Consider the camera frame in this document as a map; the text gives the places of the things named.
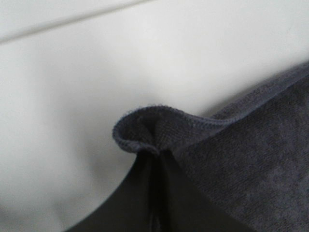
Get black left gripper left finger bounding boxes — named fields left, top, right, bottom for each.
left=68, top=151, right=154, bottom=232

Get dark navy towel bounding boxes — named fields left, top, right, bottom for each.
left=112, top=63, right=309, bottom=232

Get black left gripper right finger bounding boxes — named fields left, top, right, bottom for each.
left=156, top=150, right=246, bottom=232

